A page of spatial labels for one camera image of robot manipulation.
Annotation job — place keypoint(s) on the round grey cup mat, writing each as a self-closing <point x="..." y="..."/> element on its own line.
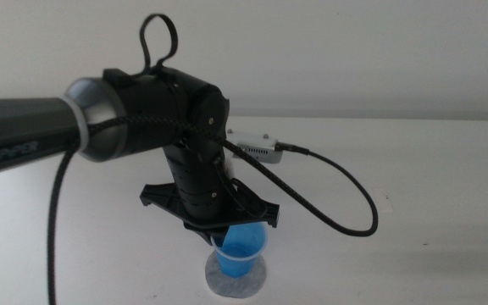
<point x="252" y="284"/>

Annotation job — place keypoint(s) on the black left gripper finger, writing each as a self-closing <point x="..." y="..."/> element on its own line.
<point x="209" y="235"/>

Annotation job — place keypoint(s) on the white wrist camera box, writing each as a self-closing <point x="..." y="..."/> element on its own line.
<point x="258" y="149"/>

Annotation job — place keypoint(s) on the blue plastic cup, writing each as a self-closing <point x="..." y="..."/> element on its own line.
<point x="239" y="258"/>

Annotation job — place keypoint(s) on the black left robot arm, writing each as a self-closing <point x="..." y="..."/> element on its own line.
<point x="142" y="110"/>

